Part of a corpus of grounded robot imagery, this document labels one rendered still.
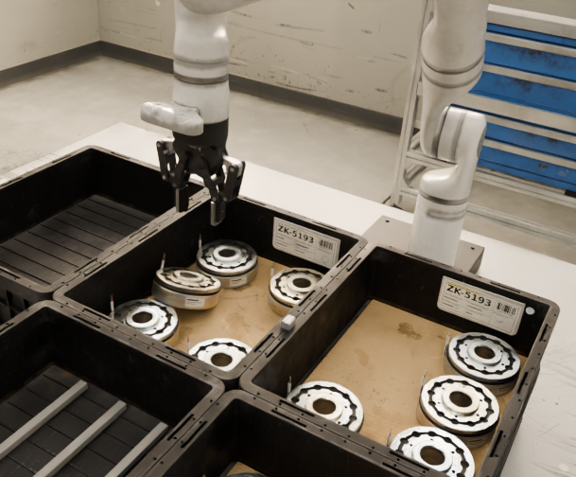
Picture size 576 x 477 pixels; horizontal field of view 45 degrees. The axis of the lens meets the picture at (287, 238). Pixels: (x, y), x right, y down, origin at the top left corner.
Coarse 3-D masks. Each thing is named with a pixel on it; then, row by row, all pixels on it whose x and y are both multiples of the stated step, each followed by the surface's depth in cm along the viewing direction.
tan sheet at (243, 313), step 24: (264, 264) 121; (240, 288) 115; (264, 288) 115; (192, 312) 109; (216, 312) 109; (240, 312) 109; (264, 312) 110; (192, 336) 104; (216, 336) 104; (240, 336) 104; (264, 336) 105
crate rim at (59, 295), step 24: (288, 216) 116; (144, 240) 107; (360, 240) 111; (96, 264) 101; (336, 264) 105; (72, 288) 95; (312, 288) 99; (96, 312) 91; (288, 312) 94; (144, 336) 88; (192, 360) 85
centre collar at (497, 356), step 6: (474, 342) 101; (480, 342) 101; (468, 348) 100; (474, 348) 100; (486, 348) 101; (492, 348) 100; (468, 354) 99; (474, 354) 99; (498, 354) 99; (474, 360) 98; (480, 360) 98; (486, 360) 98; (492, 360) 98; (498, 360) 98
